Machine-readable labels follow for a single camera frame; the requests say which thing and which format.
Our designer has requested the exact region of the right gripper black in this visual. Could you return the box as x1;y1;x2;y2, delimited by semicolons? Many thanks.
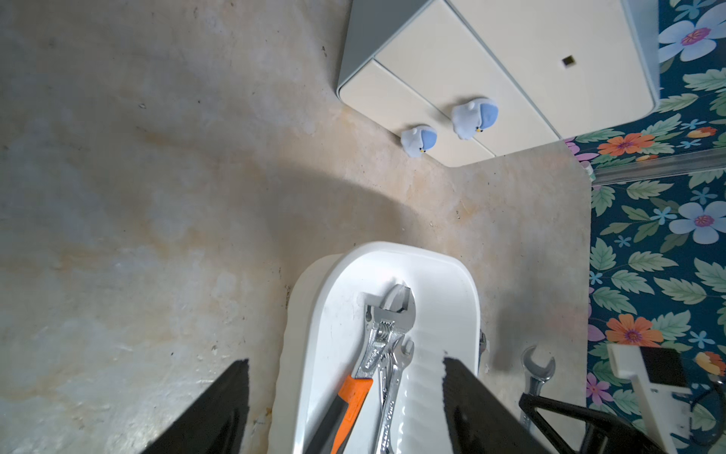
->
519;393;677;453

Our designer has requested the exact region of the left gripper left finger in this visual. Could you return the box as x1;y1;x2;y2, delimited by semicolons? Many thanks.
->
145;359;250;453

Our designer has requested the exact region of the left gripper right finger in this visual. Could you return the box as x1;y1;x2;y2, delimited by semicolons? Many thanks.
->
442;357;548;454

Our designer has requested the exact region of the silver end wrench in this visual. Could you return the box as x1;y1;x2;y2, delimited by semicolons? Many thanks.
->
521;345;556;396

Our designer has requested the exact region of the silver combination wrench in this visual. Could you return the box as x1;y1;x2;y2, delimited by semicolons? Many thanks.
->
372;337;415;454

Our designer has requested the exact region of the orange handled adjustable wrench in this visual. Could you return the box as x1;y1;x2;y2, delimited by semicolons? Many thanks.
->
306;284;416;453

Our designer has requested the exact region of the white plastic storage tray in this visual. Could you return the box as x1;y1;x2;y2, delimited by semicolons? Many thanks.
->
268;242;480;453

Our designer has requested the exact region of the blue white drawer knob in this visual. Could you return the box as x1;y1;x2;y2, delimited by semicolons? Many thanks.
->
400;125;438;157
451;98;499;140

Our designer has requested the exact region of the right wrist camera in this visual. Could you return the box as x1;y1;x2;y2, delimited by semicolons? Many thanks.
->
608;344;692;454

